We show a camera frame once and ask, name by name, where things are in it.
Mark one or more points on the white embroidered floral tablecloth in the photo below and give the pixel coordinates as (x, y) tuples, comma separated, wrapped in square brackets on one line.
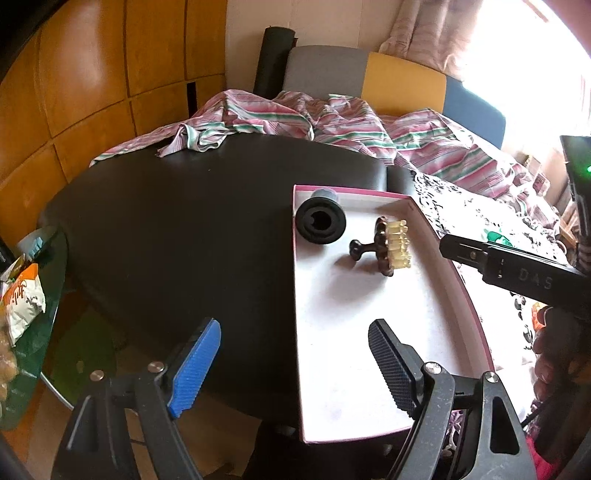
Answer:
[(466, 217)]

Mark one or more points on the white orange snack bag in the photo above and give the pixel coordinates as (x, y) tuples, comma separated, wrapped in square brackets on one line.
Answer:
[(25, 304)]

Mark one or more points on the brown brush with yellow bristles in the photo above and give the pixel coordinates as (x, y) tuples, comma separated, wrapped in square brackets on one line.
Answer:
[(383, 251)]

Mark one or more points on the red notched block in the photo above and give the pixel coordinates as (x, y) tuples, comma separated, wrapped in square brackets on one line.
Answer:
[(538, 317)]

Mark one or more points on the pink green striped cloth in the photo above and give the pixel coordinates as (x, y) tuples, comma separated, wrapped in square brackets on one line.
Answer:
[(346, 124)]

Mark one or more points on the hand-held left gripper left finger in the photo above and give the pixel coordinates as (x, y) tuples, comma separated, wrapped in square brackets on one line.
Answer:
[(196, 369)]

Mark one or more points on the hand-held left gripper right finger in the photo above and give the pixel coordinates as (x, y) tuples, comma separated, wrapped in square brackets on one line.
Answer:
[(392, 364)]

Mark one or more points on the black plastic spool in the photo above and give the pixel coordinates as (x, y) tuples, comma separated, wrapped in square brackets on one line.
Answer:
[(334, 227)]

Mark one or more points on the person's right hand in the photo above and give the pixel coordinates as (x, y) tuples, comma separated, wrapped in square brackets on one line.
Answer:
[(551, 355)]

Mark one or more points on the yellow green packet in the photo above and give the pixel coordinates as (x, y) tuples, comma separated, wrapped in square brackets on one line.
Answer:
[(14, 268)]

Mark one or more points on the bag of brown snacks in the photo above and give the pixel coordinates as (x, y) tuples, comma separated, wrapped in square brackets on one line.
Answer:
[(5, 364)]

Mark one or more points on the white box lid pink rim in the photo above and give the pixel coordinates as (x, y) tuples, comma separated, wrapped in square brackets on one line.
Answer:
[(351, 323)]

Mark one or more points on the grey yellow blue sofa back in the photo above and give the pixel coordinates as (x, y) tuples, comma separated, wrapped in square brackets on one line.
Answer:
[(401, 83)]

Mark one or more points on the round glass side table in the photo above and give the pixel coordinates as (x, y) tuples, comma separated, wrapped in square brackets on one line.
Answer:
[(78, 350)]

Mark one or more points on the teal small box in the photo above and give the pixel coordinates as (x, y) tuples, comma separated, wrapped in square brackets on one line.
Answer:
[(33, 245)]

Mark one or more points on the black rolled mat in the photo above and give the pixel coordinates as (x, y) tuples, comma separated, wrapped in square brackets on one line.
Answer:
[(272, 60)]

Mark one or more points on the pink garment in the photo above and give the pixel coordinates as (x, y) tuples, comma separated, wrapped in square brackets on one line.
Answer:
[(545, 464)]

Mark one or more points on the green plastic cup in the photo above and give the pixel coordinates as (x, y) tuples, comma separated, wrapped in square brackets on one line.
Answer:
[(499, 238)]

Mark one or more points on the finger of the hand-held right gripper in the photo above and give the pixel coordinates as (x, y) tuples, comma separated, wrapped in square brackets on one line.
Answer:
[(461, 253)]

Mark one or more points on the pink striped curtain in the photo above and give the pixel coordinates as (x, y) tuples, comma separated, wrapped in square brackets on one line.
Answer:
[(429, 32)]

